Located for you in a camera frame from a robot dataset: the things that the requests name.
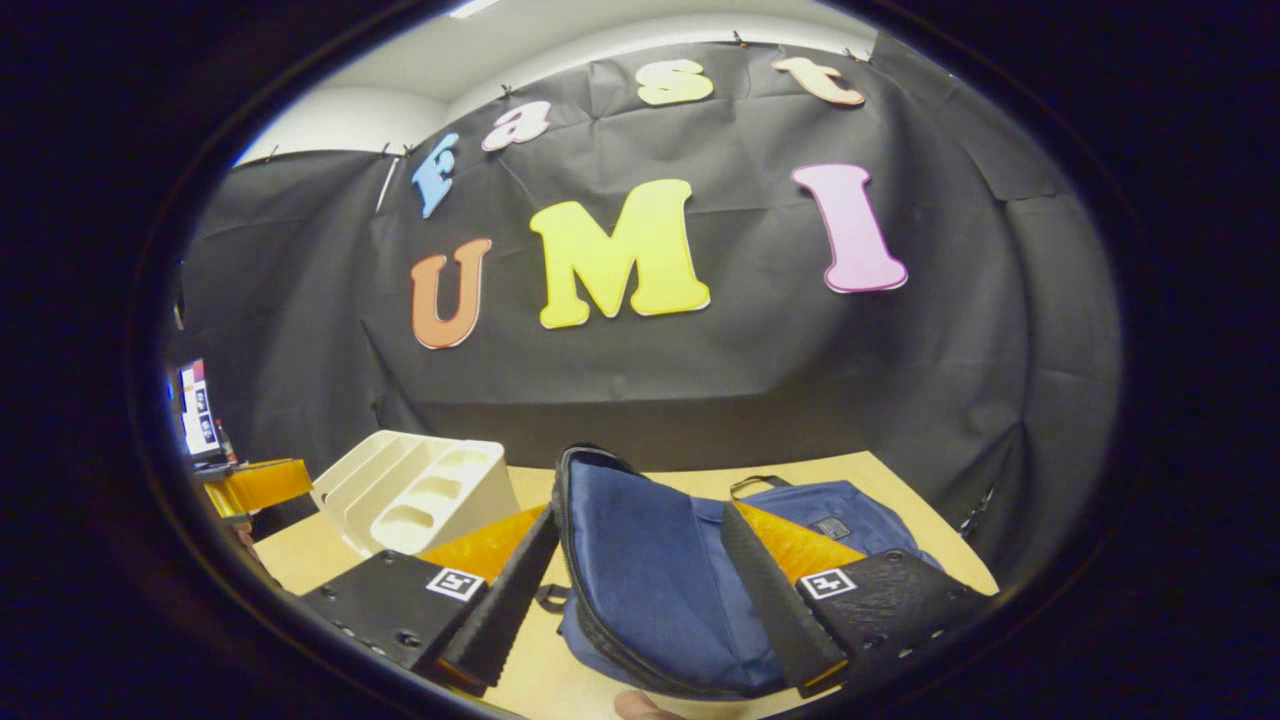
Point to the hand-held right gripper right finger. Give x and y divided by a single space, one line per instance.
775 600

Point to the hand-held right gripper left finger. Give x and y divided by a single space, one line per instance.
500 610

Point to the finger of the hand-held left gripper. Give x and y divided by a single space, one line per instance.
265 485

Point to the blue schoolbag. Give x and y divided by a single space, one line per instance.
650 580

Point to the white plastic bookshelf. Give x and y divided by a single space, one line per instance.
420 490

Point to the red marker pen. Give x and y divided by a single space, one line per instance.
226 442

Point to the computer monitor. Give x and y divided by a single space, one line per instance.
198 410

